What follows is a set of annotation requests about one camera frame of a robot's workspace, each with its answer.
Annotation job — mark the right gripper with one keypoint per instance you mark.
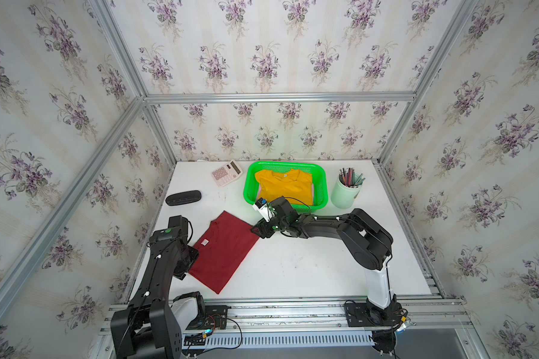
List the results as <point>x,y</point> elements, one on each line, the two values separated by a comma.
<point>260,228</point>

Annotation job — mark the green plastic basket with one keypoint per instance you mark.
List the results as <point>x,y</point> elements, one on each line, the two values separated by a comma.
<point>319,190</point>

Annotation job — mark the red t-shirt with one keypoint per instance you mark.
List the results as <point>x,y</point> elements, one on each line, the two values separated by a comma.
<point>222,249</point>

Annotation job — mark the yellow t-shirt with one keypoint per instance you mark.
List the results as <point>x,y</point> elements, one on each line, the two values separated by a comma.
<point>295,185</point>

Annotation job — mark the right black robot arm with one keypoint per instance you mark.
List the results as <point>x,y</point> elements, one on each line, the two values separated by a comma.
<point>367,241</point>

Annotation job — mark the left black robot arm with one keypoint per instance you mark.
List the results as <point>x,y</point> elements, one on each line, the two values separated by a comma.
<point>149,327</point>

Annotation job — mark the pink calculator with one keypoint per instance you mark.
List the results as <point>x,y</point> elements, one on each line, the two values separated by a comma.
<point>227,173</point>

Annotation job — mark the black oval case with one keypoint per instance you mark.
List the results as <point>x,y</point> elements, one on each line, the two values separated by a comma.
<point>183,198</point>

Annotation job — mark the coloured pencils bunch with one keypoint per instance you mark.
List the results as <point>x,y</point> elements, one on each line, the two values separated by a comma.
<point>349,178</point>

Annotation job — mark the small circuit board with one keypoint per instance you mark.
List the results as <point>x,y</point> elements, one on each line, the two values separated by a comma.
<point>195,339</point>

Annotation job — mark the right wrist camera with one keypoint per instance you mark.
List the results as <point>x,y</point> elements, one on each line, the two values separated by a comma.
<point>264,208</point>

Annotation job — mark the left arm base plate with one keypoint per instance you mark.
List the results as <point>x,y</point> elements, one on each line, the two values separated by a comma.
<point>206,316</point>

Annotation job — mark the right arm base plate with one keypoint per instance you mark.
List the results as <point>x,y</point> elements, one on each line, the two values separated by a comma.
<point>365,314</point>

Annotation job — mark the black round floor mount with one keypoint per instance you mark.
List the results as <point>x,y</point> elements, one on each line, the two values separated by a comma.
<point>384,342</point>

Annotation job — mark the aluminium front rail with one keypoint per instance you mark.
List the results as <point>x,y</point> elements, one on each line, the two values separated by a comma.
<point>327,313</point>

